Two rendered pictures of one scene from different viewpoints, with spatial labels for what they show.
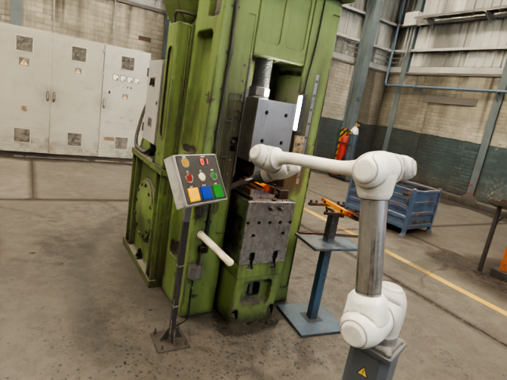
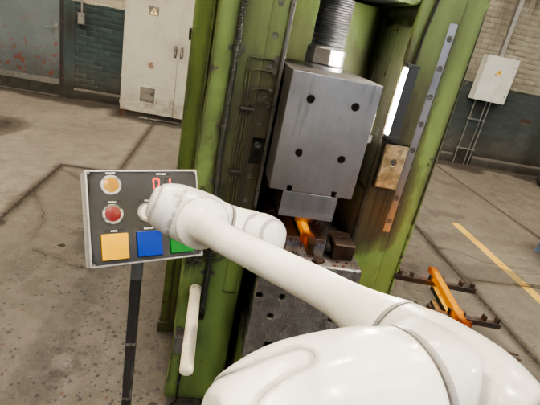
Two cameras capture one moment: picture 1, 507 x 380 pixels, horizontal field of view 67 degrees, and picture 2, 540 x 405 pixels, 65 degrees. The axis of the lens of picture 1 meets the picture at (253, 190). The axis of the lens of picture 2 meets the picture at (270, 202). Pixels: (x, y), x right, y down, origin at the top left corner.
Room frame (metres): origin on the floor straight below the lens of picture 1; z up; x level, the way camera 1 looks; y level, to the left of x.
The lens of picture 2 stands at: (1.14, -0.47, 1.67)
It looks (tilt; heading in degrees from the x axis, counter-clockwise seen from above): 22 degrees down; 22
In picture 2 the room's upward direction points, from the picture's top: 12 degrees clockwise
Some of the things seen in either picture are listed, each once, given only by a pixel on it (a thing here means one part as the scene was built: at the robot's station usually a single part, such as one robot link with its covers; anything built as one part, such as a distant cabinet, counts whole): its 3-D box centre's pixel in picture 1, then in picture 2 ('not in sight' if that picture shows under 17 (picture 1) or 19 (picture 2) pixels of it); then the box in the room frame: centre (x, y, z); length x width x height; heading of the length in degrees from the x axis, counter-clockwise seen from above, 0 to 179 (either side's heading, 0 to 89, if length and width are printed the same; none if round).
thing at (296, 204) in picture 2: (251, 163); (298, 185); (2.65, 0.05, 1.12); 0.42 x 0.20 x 0.10; 32
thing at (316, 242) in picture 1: (327, 241); not in sight; (2.64, -0.60, 0.64); 0.40 x 0.30 x 0.02; 114
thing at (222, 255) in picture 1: (214, 248); (191, 326); (2.22, 0.18, 0.62); 0.44 x 0.05 x 0.05; 32
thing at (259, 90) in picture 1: (262, 68); (335, 11); (2.70, 0.07, 1.76); 0.15 x 0.14 x 0.40; 32
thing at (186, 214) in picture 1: (180, 262); (131, 337); (2.11, 0.36, 0.54); 0.04 x 0.04 x 1.08; 32
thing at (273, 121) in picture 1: (262, 129); (323, 126); (2.68, 0.01, 1.36); 0.42 x 0.39 x 0.40; 32
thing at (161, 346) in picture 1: (170, 334); not in sight; (2.11, 0.36, 0.05); 0.22 x 0.22 x 0.09; 32
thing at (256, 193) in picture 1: (247, 185); (290, 220); (2.65, 0.05, 0.96); 0.42 x 0.20 x 0.09; 32
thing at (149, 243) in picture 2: (206, 193); (149, 243); (2.04, 0.26, 1.01); 0.07 x 0.05 x 0.07; 147
